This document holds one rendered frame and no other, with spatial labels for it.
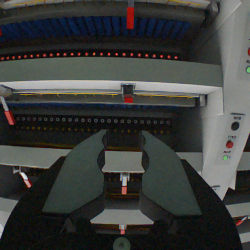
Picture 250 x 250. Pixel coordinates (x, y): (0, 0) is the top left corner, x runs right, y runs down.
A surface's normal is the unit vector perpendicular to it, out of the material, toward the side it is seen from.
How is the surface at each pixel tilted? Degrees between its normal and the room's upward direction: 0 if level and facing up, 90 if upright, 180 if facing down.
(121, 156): 112
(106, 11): 22
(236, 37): 90
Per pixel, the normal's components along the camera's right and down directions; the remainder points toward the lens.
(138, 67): 0.02, -0.04
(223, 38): -1.00, -0.03
